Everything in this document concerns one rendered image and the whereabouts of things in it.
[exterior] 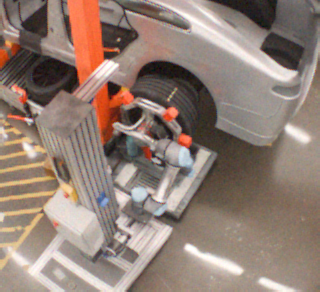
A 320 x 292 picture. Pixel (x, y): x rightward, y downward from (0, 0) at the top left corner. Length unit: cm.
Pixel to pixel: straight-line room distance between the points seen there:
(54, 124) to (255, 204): 258
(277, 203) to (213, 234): 78
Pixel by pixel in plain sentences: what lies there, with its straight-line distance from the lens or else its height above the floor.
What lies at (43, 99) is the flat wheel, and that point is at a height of 38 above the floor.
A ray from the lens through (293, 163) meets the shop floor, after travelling 452.
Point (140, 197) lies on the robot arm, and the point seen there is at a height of 105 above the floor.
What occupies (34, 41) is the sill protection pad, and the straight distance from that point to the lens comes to 453.
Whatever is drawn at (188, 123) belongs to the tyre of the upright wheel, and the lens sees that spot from 335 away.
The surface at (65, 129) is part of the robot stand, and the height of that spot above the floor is 203.
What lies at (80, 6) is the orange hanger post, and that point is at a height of 213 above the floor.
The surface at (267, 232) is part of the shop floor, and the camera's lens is 404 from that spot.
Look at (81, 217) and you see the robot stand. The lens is 268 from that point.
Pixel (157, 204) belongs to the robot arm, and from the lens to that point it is 288.
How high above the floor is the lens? 362
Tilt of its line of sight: 53 degrees down
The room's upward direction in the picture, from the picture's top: 1 degrees counter-clockwise
